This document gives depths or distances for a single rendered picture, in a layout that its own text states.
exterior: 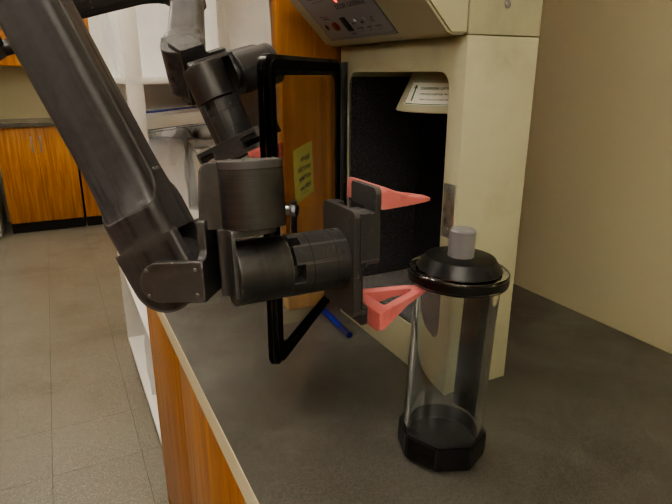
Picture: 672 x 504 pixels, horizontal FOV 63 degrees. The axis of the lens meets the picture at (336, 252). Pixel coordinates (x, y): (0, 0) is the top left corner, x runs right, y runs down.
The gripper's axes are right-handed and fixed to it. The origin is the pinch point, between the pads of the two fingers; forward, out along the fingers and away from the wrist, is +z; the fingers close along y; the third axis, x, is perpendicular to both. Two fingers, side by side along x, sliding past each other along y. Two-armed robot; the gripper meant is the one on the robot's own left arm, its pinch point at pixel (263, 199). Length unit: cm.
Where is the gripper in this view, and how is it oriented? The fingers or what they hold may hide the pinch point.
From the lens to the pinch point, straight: 79.0
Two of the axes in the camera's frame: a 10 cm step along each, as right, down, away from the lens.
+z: 4.0, 9.0, 1.6
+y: -8.7, 3.2, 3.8
